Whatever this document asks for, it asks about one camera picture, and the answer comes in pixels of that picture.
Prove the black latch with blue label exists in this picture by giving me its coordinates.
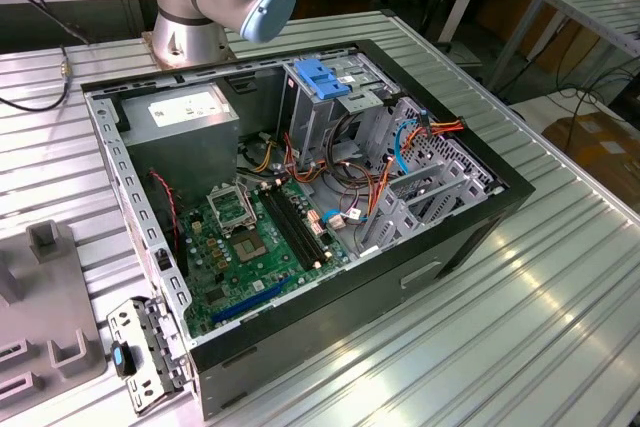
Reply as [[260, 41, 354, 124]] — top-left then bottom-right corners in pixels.
[[109, 340, 137, 378]]

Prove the long blue data wire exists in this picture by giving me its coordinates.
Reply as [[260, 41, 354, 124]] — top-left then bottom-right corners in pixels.
[[393, 116, 419, 176]]

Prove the large brown cardboard box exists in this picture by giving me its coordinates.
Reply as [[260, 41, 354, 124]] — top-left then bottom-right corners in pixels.
[[542, 114, 640, 189]]

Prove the grey parts rack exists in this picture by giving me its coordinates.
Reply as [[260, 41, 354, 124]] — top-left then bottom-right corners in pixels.
[[0, 220, 109, 416]]

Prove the grey disk bay cage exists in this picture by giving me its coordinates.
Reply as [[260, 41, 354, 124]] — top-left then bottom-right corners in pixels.
[[357, 96, 504, 256]]

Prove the black RAM slot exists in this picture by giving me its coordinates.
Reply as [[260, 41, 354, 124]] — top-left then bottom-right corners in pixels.
[[277, 184, 332, 261], [263, 188, 319, 269], [270, 186, 325, 264], [257, 190, 312, 272]]

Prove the red black wire bundle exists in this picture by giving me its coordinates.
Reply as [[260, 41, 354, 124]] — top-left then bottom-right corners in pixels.
[[282, 131, 381, 198]]

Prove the blue expansion slot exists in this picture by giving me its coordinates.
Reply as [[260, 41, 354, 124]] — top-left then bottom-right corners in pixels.
[[209, 274, 294, 326]]

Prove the thin cable with metal plug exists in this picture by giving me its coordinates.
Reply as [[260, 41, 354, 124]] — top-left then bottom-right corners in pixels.
[[0, 44, 69, 113]]

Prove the grey optical drive cage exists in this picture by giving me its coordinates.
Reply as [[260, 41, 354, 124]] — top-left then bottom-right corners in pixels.
[[277, 54, 401, 168]]

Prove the blue plastic drive latch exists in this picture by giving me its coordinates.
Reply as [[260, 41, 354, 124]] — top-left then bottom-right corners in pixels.
[[294, 59, 354, 102]]

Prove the green motherboard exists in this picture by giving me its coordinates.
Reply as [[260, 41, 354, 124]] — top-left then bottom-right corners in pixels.
[[177, 179, 351, 338]]

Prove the orange red power wire bundle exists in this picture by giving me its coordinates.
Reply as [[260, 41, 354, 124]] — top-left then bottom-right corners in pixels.
[[367, 116, 466, 228]]

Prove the black open PC case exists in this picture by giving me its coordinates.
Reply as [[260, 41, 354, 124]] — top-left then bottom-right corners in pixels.
[[79, 38, 537, 422]]

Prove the metal socket cover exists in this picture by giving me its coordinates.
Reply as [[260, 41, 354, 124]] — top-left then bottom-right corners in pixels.
[[207, 181, 259, 236]]

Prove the yellow black wire bundle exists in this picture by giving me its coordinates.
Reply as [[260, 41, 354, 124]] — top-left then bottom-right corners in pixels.
[[248, 139, 277, 174]]

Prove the metal slat side table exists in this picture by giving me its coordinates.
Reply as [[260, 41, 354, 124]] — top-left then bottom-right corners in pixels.
[[487, 0, 640, 93]]

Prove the CPU socket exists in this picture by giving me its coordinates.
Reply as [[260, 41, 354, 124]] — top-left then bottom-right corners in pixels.
[[229, 229, 271, 264]]

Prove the grey power supply unit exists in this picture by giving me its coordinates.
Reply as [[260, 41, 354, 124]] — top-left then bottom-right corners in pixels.
[[119, 82, 241, 198]]

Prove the perforated metal slot bracket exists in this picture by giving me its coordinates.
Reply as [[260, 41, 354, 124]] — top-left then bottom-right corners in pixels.
[[106, 296, 194, 417]]

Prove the short blue data wire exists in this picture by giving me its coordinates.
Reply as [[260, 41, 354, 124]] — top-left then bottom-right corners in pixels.
[[321, 207, 370, 231]]

